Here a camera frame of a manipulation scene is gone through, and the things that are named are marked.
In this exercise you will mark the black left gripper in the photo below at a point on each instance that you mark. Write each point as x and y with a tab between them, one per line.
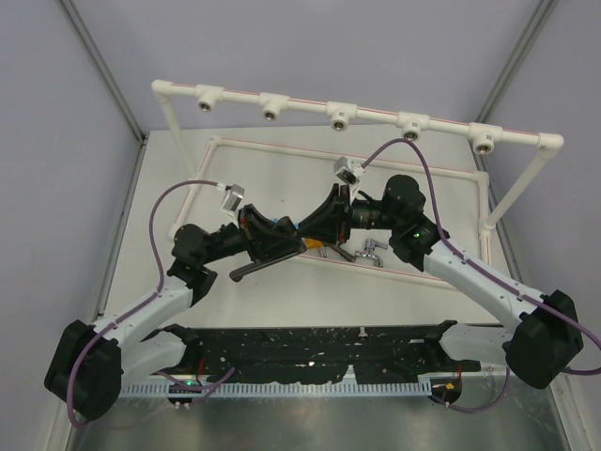
264	238

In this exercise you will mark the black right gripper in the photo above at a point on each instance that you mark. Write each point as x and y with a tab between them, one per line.
331	221

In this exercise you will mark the dark long-spout faucet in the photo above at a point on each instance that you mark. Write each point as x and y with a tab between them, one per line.
254	266

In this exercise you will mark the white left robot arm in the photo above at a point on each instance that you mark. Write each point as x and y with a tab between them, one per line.
94	362

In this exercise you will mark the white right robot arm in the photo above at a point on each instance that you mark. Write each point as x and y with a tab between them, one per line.
539	334

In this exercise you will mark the orange plastic faucet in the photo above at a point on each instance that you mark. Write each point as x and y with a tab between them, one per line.
313	244

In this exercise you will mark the blue plastic faucet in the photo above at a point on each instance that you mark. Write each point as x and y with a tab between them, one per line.
286	222

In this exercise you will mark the chrome metal faucet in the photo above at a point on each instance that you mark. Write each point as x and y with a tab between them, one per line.
369	251

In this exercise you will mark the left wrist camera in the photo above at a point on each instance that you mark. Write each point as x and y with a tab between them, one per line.
232	197

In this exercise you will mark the white PVC pipe frame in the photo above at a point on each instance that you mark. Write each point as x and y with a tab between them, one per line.
285	157

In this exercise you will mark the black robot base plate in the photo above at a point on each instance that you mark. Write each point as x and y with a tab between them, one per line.
315	355

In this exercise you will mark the white slotted cable duct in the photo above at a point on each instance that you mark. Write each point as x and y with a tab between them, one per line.
346	388

